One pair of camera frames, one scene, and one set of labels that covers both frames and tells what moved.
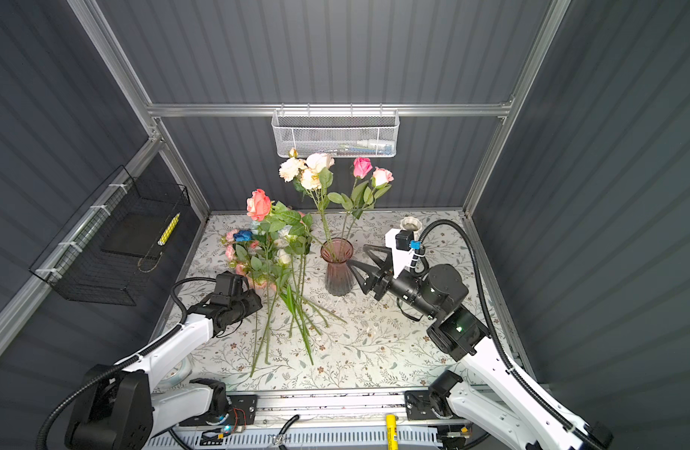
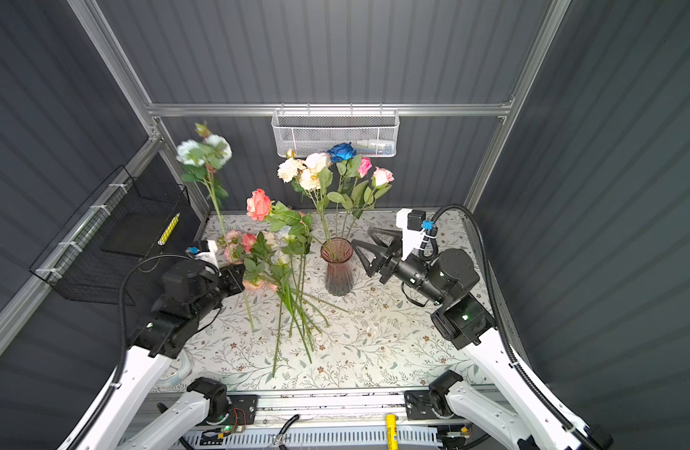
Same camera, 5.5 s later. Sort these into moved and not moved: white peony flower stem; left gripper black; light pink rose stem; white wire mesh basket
Moved: left gripper black
Not moved: white wire mesh basket; white peony flower stem; light pink rose stem
